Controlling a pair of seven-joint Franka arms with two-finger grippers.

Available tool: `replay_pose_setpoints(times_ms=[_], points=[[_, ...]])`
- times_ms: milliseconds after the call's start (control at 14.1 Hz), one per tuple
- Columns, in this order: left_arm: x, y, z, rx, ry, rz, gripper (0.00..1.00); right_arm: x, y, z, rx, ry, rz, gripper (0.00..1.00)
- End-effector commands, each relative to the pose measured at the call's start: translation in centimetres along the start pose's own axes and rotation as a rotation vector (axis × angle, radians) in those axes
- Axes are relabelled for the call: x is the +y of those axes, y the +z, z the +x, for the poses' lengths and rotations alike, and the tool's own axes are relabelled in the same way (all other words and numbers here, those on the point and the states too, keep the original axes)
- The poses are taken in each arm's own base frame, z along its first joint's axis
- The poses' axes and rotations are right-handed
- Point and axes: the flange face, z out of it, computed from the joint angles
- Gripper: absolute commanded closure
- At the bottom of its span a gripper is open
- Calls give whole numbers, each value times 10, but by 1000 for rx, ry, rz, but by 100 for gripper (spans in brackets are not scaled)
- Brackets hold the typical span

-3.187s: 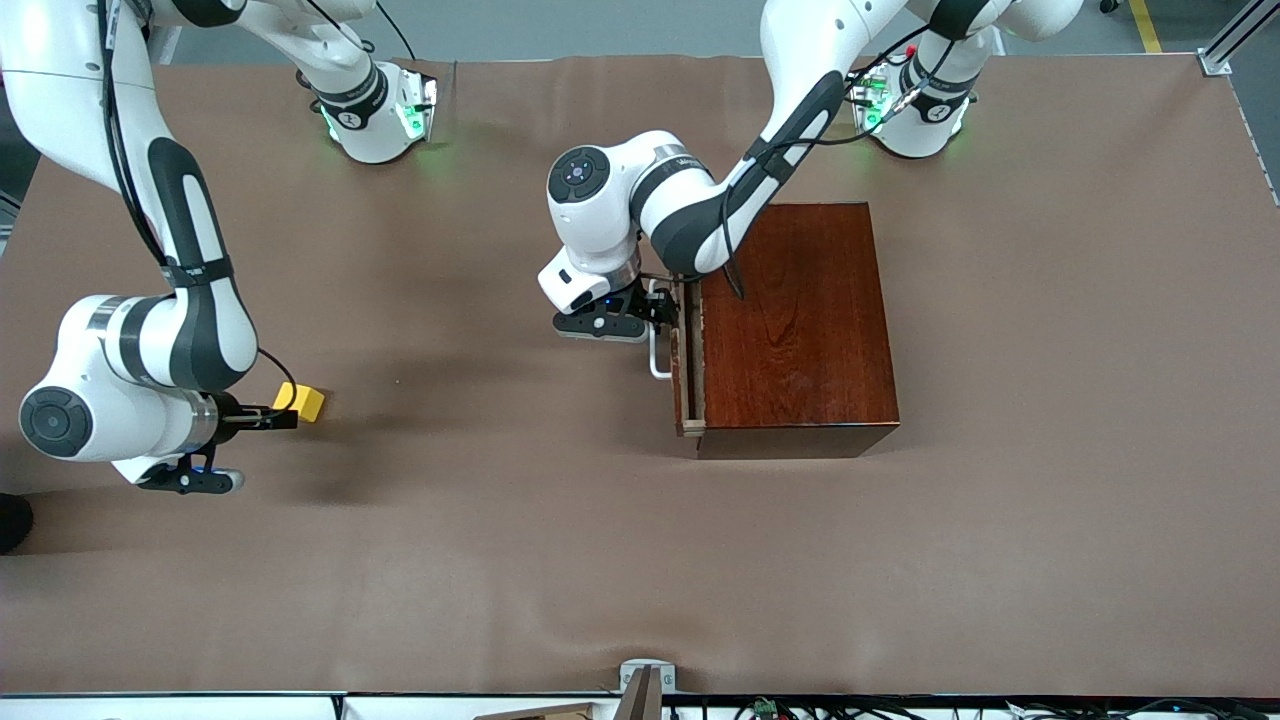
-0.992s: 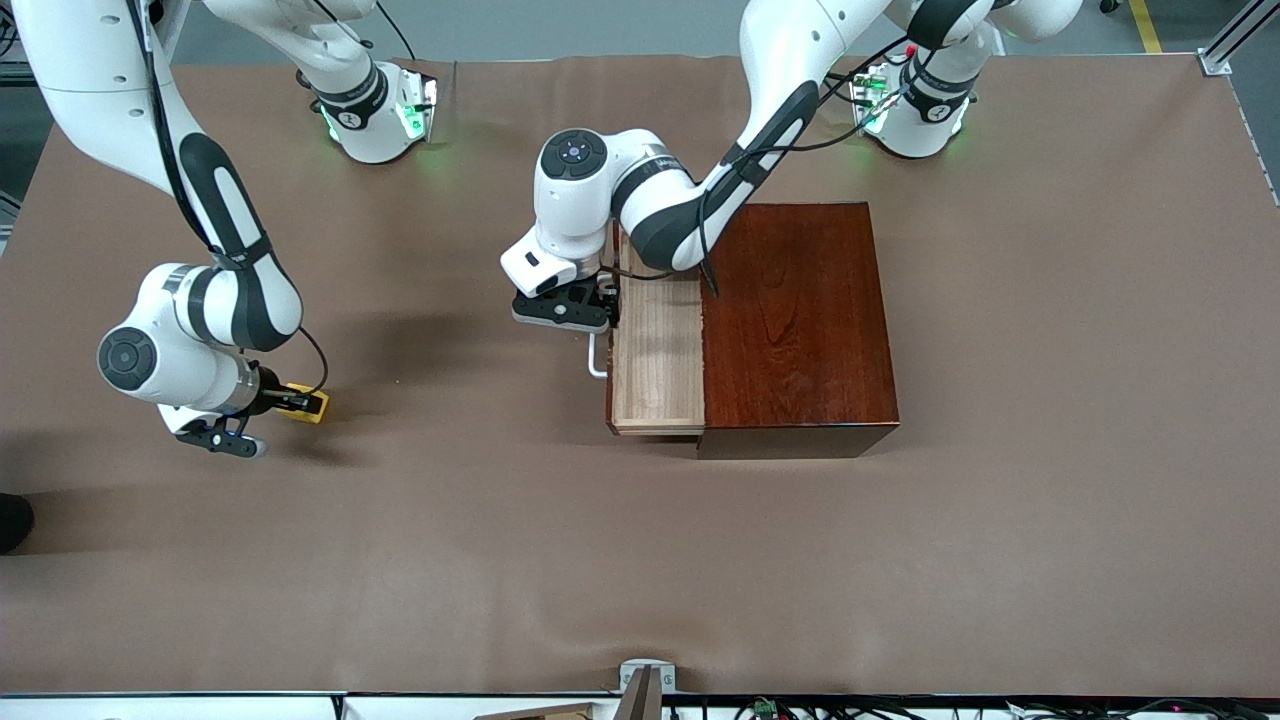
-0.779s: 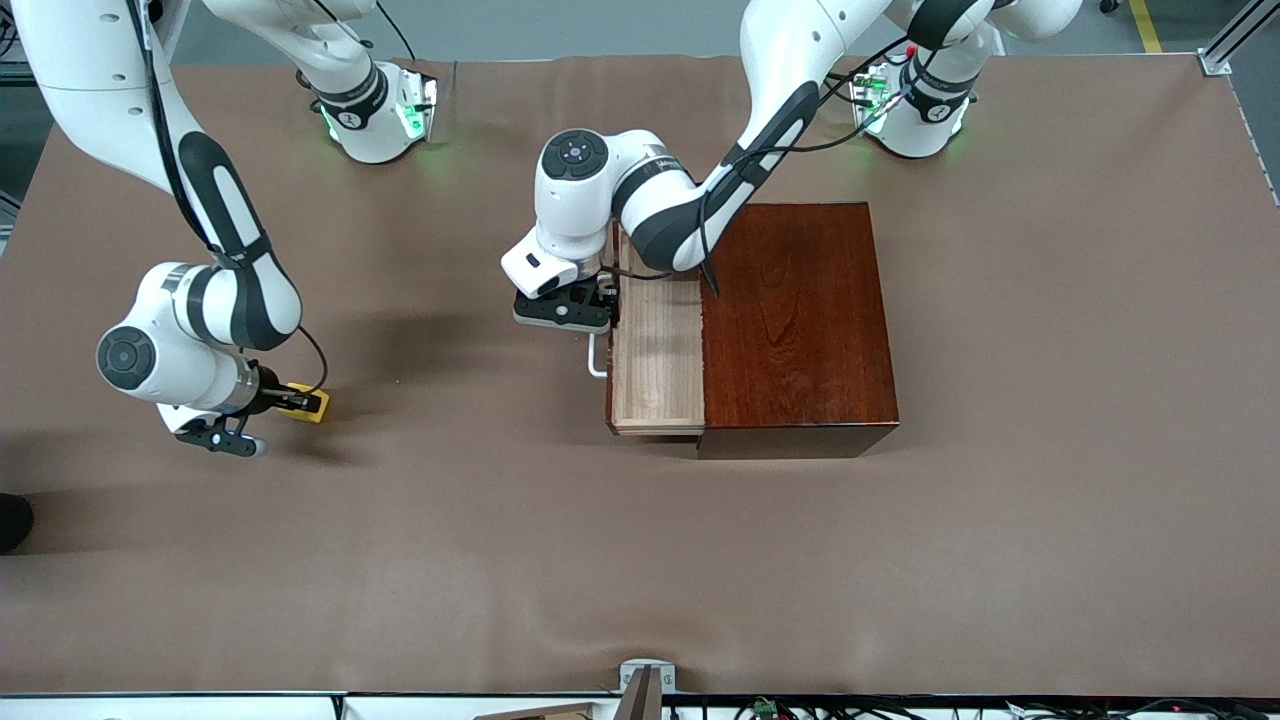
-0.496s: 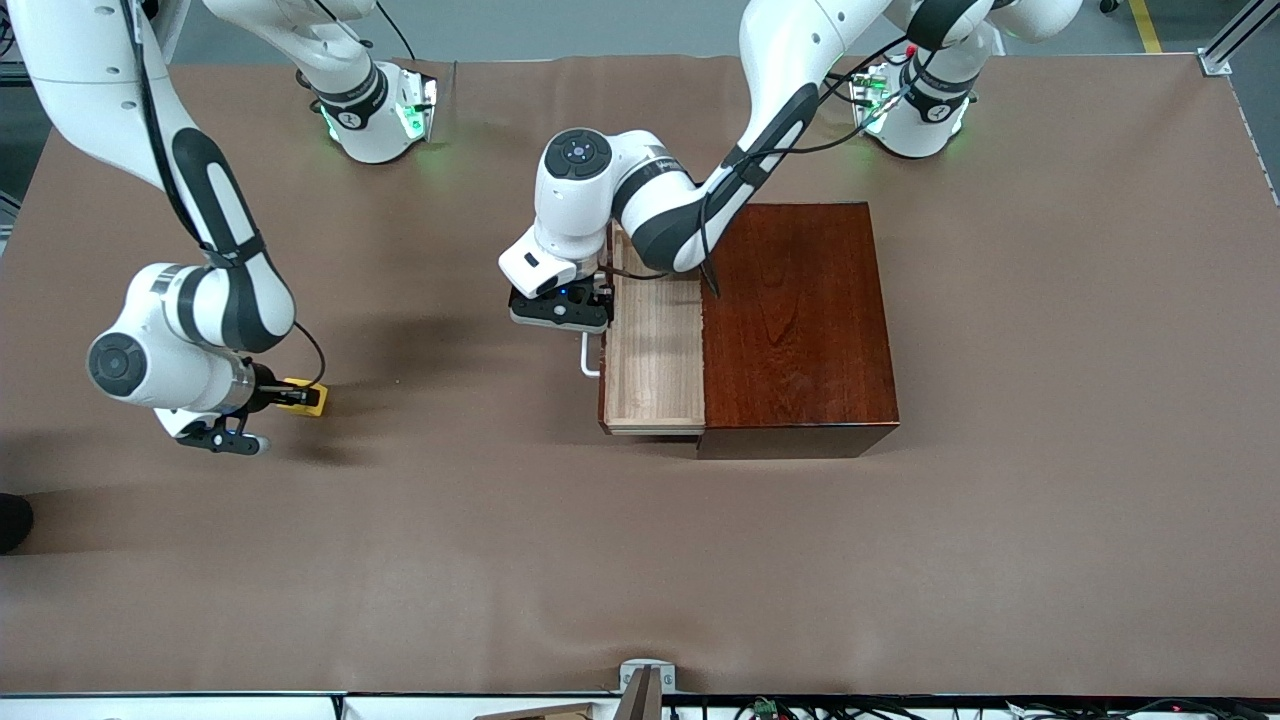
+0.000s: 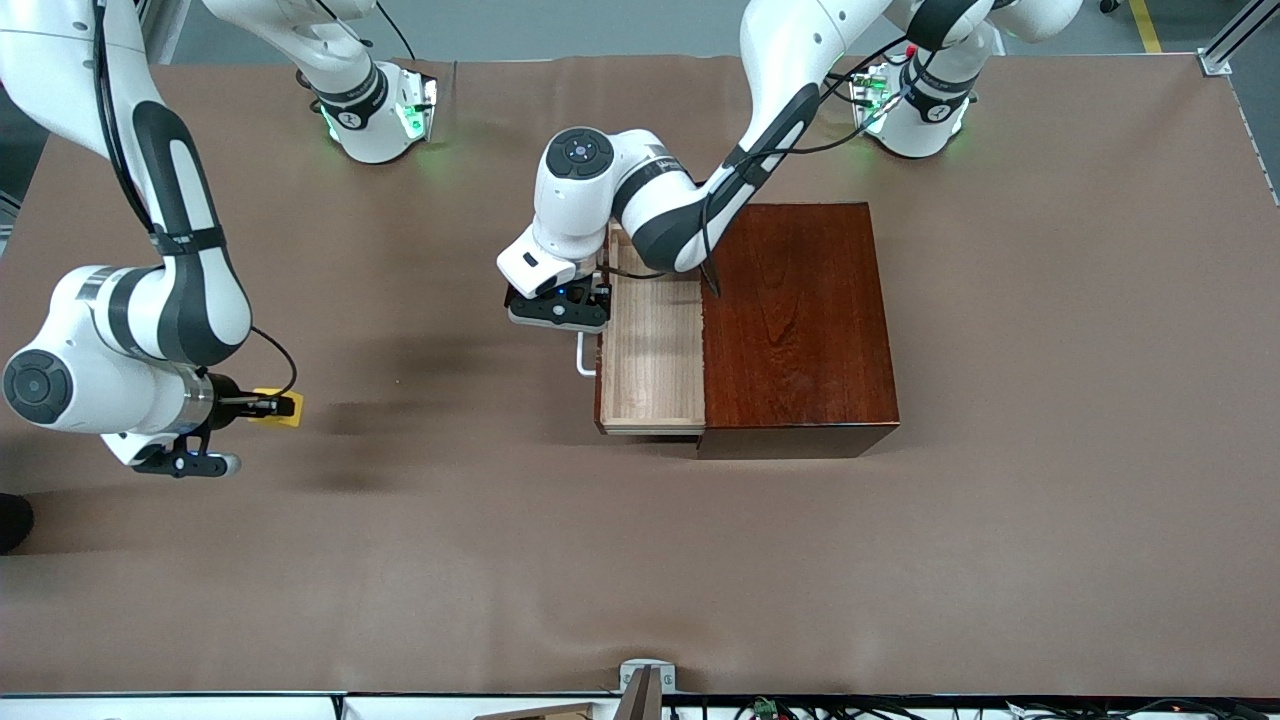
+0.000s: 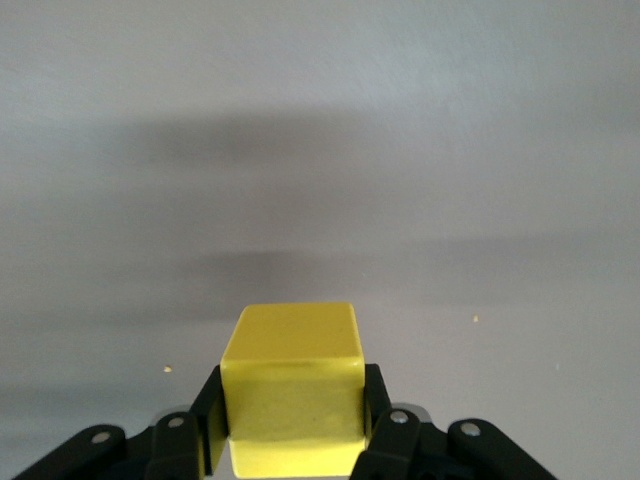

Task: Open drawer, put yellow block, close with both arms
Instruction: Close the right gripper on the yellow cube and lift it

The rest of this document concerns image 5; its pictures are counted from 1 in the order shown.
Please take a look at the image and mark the white table edge rail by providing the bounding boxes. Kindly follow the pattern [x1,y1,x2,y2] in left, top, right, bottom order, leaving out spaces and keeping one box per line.
[0,692,623,720]

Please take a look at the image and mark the brown table cover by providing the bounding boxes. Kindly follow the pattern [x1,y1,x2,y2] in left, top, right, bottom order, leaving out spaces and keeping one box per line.
[0,52,1280,698]

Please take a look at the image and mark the aluminium frame profile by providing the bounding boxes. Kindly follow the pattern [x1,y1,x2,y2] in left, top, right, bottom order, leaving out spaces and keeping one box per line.
[1200,0,1280,77]
[135,0,176,46]

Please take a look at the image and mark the grey metal mount bracket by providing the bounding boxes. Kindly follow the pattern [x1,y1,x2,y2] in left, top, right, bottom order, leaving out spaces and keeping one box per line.
[618,658,678,720]

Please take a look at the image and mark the yellow block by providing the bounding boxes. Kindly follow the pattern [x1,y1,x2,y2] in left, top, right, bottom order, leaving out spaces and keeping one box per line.
[250,388,304,429]

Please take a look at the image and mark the black right arm base cable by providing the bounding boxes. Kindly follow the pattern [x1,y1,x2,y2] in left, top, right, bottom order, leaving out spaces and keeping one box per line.
[375,0,419,61]

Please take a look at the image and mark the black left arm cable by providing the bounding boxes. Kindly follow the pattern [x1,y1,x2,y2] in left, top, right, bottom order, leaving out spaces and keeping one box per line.
[600,40,913,299]

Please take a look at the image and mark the black left arm base cables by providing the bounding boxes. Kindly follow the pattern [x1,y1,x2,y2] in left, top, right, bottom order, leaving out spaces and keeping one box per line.
[822,50,906,131]

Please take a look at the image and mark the wooden drawer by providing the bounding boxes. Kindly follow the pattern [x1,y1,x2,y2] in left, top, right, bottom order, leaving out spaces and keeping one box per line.
[595,222,708,437]

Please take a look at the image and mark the dark brown wooden cabinet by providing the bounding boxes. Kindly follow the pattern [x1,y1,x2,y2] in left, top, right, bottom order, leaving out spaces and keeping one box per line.
[697,202,901,461]

